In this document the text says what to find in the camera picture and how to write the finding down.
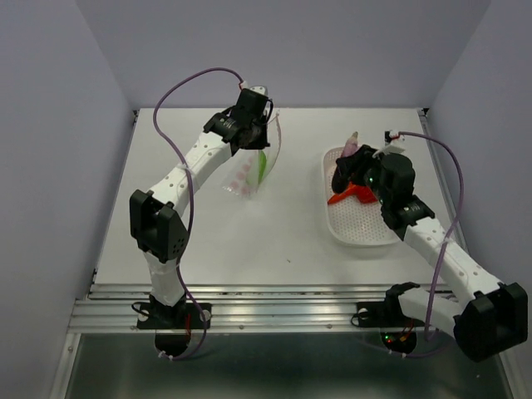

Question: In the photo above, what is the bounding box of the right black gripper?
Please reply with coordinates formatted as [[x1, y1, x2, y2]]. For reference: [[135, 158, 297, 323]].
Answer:
[[332, 144, 390, 205]]

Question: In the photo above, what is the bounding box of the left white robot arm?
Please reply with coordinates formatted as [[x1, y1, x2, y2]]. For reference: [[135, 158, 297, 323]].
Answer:
[[129, 86, 273, 328]]

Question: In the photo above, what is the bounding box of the orange toy carrot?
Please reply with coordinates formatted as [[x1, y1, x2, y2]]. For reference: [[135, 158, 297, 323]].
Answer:
[[327, 183, 358, 205]]

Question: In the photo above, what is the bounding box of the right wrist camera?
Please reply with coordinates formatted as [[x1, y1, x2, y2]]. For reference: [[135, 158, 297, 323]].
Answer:
[[373, 130, 406, 157]]

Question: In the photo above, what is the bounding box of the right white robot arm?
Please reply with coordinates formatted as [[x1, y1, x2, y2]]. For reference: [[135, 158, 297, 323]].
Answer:
[[332, 145, 529, 362]]

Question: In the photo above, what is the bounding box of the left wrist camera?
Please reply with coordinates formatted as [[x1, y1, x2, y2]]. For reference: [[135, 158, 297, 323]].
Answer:
[[249, 86, 268, 96]]

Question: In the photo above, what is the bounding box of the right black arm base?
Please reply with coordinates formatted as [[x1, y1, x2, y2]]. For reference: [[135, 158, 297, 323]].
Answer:
[[350, 282, 426, 358]]

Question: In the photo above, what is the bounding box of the purple toy eggplant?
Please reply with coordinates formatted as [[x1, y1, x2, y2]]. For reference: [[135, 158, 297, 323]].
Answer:
[[340, 131, 358, 158]]

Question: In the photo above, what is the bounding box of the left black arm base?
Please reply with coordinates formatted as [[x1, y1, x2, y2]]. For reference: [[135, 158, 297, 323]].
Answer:
[[131, 296, 212, 361]]

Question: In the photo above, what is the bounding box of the red toy strawberry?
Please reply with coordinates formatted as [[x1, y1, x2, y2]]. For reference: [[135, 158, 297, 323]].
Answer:
[[354, 185, 377, 204]]

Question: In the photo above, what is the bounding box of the clear zip top bag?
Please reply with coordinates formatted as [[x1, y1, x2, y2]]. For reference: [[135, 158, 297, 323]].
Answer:
[[221, 110, 282, 198]]

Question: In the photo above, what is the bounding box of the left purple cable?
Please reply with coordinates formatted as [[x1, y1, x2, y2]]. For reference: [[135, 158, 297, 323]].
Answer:
[[152, 68, 246, 362]]

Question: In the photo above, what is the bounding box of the white perforated plastic basket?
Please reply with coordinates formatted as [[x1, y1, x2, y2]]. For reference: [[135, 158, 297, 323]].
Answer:
[[321, 147, 399, 247]]

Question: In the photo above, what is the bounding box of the green toy leaf vegetable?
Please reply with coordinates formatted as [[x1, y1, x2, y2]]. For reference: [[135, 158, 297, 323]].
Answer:
[[257, 150, 268, 185]]

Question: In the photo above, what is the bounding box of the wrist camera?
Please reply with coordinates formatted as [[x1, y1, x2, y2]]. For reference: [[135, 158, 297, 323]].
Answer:
[[249, 86, 268, 96], [373, 130, 406, 157]]

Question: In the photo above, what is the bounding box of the aluminium rail frame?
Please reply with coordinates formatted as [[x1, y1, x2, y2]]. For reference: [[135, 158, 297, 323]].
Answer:
[[52, 109, 524, 398]]

